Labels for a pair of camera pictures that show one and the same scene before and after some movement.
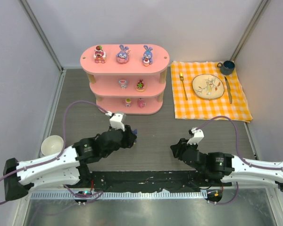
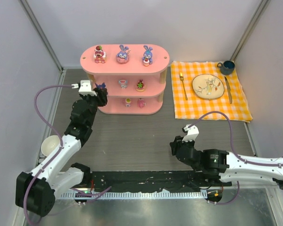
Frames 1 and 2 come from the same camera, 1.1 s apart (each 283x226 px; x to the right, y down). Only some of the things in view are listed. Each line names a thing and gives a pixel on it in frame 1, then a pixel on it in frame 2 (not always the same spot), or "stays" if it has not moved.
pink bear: [99, 55] stays
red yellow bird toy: [135, 131] → [102, 85]
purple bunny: [122, 57] stays
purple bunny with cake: [147, 59] stays
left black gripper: [128, 137] → [100, 94]
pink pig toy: [141, 103] stays
